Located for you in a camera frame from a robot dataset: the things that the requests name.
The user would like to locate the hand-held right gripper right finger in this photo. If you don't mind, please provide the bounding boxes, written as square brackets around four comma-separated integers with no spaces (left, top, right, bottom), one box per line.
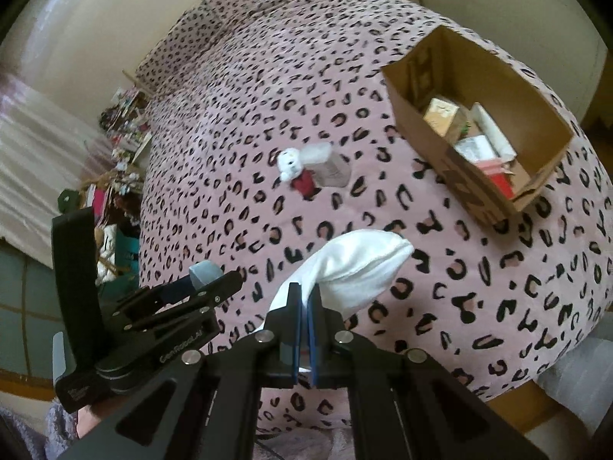
[306,290,551,460]

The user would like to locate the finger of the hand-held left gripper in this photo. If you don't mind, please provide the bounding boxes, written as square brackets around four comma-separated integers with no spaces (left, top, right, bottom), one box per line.
[115,261,244,319]
[122,304,222,346]

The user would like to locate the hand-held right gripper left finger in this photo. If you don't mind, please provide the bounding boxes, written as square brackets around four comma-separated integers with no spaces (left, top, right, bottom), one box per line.
[62,282,303,460]

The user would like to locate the white cloth pouch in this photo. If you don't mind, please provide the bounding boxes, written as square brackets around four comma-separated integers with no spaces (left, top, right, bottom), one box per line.
[254,230,415,334]

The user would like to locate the white plastic-wrapped pack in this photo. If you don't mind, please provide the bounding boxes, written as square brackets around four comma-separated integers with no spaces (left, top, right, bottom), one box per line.
[472,103,518,159]

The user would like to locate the brown cardboard box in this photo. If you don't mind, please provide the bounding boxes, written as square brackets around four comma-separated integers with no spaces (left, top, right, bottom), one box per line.
[380,25,574,225]

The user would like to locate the person's left forearm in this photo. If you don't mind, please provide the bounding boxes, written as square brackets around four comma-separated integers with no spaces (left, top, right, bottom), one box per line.
[45,400,111,460]

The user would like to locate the teal box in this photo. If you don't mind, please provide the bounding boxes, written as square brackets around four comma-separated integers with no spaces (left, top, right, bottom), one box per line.
[114,230,142,276]

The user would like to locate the white plush toy red outfit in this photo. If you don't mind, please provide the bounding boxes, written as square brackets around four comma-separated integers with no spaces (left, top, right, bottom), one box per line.
[274,146,321,199]

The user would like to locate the pile of assorted household clutter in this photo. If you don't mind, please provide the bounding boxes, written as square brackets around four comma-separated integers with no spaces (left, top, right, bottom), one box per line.
[57,86,155,293]

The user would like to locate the white sheer curtain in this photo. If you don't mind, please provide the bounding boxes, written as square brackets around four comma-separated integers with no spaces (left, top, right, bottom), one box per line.
[0,69,103,255]

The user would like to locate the pale pink box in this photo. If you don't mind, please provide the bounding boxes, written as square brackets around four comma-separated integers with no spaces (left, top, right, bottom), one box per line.
[303,141,350,189]

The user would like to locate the pink leopard print blanket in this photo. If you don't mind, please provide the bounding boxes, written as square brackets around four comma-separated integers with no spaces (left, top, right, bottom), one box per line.
[134,0,613,442]

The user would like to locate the red box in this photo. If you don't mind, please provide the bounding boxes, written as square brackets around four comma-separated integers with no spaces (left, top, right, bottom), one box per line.
[474,158,520,200]

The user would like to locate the small white box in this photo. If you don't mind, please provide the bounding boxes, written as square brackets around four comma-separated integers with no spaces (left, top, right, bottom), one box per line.
[452,135,501,164]

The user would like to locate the tan cardboard carton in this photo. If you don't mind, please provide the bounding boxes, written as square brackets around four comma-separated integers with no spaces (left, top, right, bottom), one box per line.
[424,98,472,147]

